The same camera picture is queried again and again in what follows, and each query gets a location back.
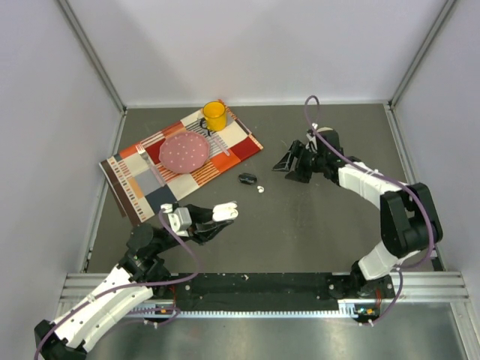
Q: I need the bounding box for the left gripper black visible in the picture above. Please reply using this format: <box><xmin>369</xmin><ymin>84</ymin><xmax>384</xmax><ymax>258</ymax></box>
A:
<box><xmin>153</xmin><ymin>203</ymin><xmax>233</xmax><ymax>254</ymax></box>

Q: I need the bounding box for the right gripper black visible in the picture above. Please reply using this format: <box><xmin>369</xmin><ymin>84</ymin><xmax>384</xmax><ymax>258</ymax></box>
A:
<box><xmin>273</xmin><ymin>140</ymin><xmax>326</xmax><ymax>183</ymax></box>

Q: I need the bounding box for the white earbud charging case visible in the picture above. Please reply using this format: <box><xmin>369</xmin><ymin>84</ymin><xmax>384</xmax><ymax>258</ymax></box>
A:
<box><xmin>212</xmin><ymin>201</ymin><xmax>239</xmax><ymax>222</ymax></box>

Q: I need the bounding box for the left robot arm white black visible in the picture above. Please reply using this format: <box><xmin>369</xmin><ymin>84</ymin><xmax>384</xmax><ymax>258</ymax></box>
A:
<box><xmin>34</xmin><ymin>202</ymin><xmax>239</xmax><ymax>359</ymax></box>

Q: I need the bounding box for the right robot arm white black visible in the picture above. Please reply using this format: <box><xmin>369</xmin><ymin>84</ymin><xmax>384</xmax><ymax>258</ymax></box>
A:
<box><xmin>273</xmin><ymin>127</ymin><xmax>443</xmax><ymax>297</ymax></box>

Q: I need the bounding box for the cream enamel mug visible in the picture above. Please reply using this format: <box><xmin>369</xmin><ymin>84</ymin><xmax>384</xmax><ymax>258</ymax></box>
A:
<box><xmin>317</xmin><ymin>127</ymin><xmax>334</xmax><ymax>133</ymax></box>

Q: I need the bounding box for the patterned orange placemat cloth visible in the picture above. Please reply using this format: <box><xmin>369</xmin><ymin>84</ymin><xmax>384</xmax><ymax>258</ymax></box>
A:
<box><xmin>100</xmin><ymin>100</ymin><xmax>263</xmax><ymax>226</ymax></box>

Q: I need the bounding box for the pink dotted plate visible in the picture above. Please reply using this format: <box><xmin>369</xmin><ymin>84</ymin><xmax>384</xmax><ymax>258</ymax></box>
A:
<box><xmin>158</xmin><ymin>131</ymin><xmax>210</xmax><ymax>174</ymax></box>

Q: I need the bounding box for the yellow mug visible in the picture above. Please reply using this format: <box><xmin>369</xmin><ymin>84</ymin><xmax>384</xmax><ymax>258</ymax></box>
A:
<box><xmin>199</xmin><ymin>100</ymin><xmax>227</xmax><ymax>132</ymax></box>

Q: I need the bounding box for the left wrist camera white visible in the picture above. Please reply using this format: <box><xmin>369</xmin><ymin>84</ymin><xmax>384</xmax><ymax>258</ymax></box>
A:
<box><xmin>160</xmin><ymin>203</ymin><xmax>193</xmax><ymax>237</ymax></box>

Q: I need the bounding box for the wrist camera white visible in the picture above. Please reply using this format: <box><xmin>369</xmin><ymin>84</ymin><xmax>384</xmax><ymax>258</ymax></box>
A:
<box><xmin>306</xmin><ymin>123</ymin><xmax>318</xmax><ymax>153</ymax></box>
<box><xmin>160</xmin><ymin>203</ymin><xmax>193</xmax><ymax>237</ymax></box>

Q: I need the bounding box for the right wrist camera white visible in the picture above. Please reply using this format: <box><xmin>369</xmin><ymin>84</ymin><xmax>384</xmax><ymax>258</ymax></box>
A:
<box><xmin>306</xmin><ymin>123</ymin><xmax>318</xmax><ymax>153</ymax></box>

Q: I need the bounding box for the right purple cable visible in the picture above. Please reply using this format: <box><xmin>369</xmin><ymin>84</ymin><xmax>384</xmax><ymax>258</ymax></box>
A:
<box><xmin>304</xmin><ymin>95</ymin><xmax>438</xmax><ymax>327</ymax></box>

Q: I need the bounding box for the purple cable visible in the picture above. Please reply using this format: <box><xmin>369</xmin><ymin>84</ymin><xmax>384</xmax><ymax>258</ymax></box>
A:
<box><xmin>33</xmin><ymin>209</ymin><xmax>202</xmax><ymax>360</ymax></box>
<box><xmin>304</xmin><ymin>95</ymin><xmax>438</xmax><ymax>327</ymax></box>

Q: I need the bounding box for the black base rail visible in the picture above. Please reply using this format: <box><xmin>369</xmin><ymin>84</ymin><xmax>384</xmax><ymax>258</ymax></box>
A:
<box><xmin>161</xmin><ymin>272</ymin><xmax>356</xmax><ymax>312</ymax></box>

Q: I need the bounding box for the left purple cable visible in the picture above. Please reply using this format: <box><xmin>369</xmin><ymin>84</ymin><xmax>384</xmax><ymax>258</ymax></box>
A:
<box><xmin>33</xmin><ymin>209</ymin><xmax>202</xmax><ymax>360</ymax></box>

